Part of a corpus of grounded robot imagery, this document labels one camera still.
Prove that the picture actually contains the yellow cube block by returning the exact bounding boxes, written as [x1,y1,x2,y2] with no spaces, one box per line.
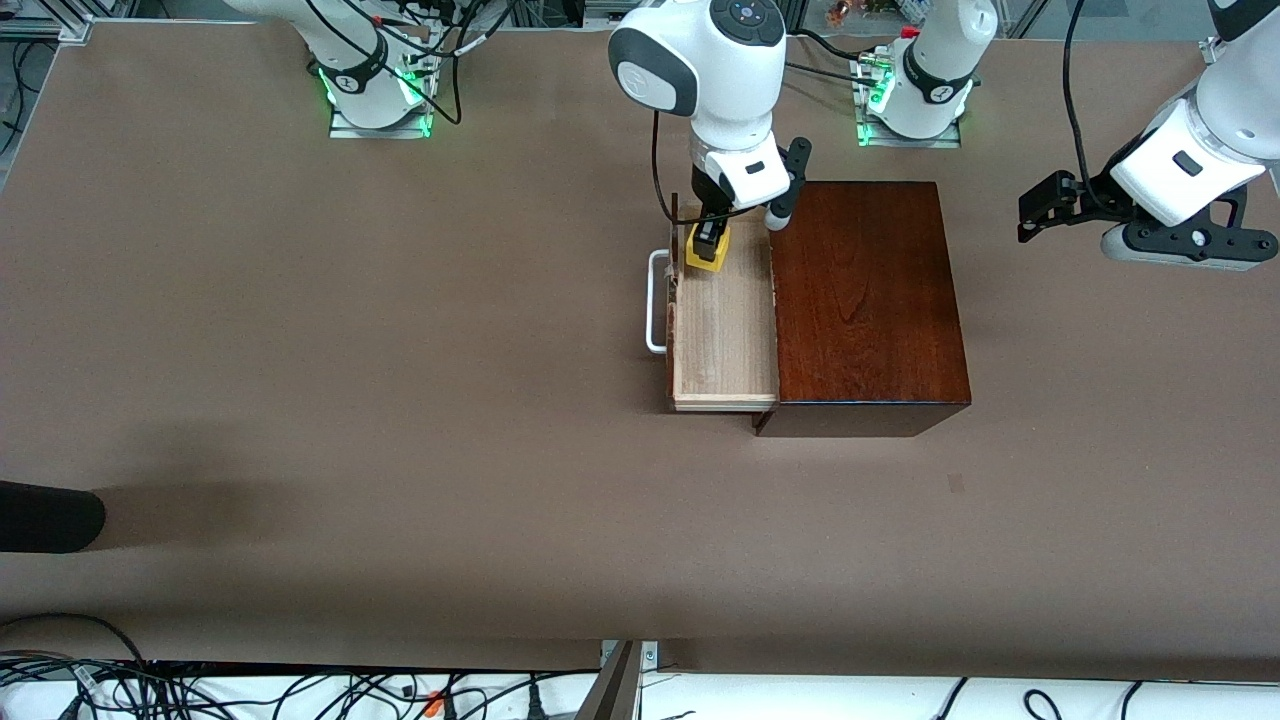
[684,224,732,274]

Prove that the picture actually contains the white drawer handle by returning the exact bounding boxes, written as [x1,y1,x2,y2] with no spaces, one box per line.
[645,249,673,355]

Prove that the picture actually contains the wooden drawer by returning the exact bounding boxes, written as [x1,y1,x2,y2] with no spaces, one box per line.
[665,195,780,414]

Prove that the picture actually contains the dark brown wooden cabinet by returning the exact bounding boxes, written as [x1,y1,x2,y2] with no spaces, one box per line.
[753,180,973,439]

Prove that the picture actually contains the dark angled metal bar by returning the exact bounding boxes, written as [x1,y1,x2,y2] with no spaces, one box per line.
[575,640,643,720]

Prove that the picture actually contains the black foam cylinder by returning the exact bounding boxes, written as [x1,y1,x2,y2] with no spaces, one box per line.
[0,480,107,554]

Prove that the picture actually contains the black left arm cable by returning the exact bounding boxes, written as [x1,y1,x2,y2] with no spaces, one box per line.
[1063,0,1101,186]

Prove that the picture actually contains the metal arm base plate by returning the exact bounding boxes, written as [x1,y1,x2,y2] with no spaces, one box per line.
[328,55,434,140]
[853,55,963,150]

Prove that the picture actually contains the black cable on table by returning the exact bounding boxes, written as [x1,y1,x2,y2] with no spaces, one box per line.
[785,28,883,89]

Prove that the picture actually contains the aluminium frame profile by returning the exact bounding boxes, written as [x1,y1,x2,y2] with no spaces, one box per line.
[1200,30,1280,69]
[0,0,93,43]

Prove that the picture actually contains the black cable tangle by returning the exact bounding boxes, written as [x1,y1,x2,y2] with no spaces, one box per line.
[0,612,601,720]

